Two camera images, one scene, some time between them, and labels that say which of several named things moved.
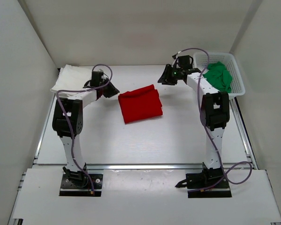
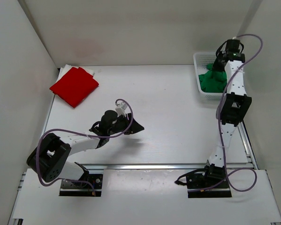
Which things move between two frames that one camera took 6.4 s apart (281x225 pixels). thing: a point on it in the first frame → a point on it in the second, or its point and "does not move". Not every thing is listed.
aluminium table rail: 144,167 does not move
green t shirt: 218,75 does not move
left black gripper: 112,91 → 134,128
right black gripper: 167,79 → 216,68
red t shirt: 140,104 → 74,86
